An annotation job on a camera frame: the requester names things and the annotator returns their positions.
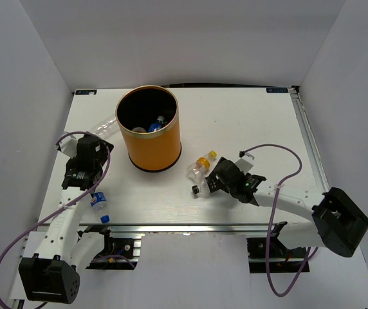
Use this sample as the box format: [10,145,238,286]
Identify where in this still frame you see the black label black cap bottle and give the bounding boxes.
[191,178,219,198]

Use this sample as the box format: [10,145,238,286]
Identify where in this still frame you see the red label red cap bottle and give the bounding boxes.
[133,127,147,133]

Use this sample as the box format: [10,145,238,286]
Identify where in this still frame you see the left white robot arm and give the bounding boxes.
[19,133,114,304]

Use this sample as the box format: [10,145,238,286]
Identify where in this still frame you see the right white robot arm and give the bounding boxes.
[200,158,368,258]

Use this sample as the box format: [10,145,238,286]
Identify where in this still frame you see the blue bottle inside bin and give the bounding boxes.
[147,115,165,133]

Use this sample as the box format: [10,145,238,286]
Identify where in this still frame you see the orange cylindrical bin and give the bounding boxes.
[115,85,182,173]

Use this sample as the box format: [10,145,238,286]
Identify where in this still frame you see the orange label yellow cap bottle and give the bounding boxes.
[187,151,217,183]

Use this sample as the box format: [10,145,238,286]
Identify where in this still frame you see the blue label blue cap bottle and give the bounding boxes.
[90,192,111,224]

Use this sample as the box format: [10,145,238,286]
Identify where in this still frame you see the clear crushed plastic bottle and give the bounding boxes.
[90,115,120,140]

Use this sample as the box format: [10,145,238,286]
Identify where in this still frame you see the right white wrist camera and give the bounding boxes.
[235,156,254,174]

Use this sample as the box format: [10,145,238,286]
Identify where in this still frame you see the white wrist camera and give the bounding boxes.
[235,156,254,174]
[55,133,78,158]

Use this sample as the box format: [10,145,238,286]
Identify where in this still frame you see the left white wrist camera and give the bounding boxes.
[55,133,78,158]

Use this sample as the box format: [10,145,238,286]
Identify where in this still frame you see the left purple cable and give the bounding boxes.
[0,131,111,308]

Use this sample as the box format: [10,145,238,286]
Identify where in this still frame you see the front aluminium table rail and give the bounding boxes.
[75,224,268,238]

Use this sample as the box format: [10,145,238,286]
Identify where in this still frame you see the aluminium table rail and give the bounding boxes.
[75,224,268,238]
[288,86,330,192]

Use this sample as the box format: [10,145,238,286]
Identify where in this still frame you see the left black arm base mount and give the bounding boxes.
[77,225,141,270]

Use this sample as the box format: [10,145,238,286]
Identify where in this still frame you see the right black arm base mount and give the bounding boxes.
[247,221,306,274]

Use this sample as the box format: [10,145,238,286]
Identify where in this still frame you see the right aluminium table rail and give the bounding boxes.
[288,86,330,192]

